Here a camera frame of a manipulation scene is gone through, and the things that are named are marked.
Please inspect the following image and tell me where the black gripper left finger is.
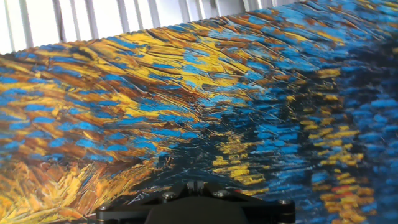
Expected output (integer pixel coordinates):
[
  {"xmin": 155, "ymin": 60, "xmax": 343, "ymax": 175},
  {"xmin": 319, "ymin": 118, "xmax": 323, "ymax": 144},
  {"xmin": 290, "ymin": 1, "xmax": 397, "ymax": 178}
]
[{"xmin": 95, "ymin": 181, "xmax": 197, "ymax": 224}]

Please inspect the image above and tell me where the starry night print tablecloth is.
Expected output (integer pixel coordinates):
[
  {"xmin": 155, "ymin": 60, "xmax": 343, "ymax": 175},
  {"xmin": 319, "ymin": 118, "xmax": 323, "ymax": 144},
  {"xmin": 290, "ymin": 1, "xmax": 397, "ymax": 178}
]
[{"xmin": 0, "ymin": 0, "xmax": 398, "ymax": 224}]

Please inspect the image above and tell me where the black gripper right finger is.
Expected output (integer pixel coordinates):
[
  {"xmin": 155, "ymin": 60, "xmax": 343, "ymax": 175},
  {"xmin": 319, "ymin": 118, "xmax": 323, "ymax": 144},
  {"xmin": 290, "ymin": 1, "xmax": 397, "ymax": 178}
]
[{"xmin": 196, "ymin": 181, "xmax": 296, "ymax": 224}]

